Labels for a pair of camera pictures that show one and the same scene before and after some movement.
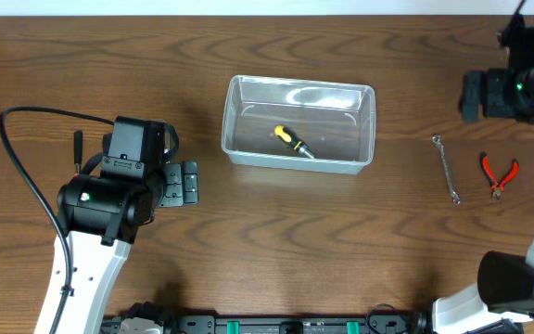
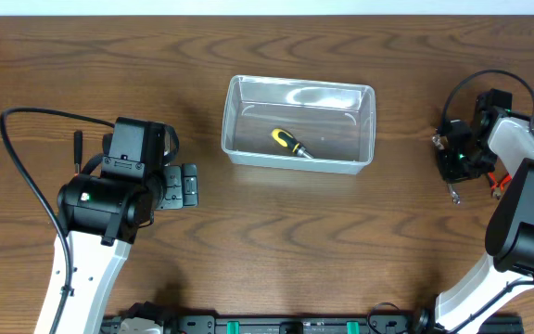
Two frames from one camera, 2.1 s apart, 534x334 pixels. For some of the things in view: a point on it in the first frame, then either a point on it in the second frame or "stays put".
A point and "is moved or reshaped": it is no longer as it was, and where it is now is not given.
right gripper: [497, 106] to [448, 173]
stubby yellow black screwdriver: [289, 137] is moved or reshaped
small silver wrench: [456, 198] stays put
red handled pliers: [496, 187] stays put
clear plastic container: [336, 121] stays put
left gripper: [172, 195] stays put
